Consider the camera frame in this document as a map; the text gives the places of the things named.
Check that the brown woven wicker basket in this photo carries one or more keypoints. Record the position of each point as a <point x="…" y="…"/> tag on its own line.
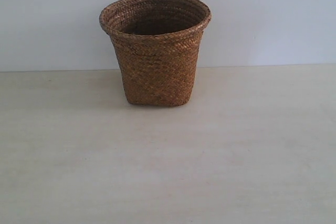
<point x="156" y="43"/>

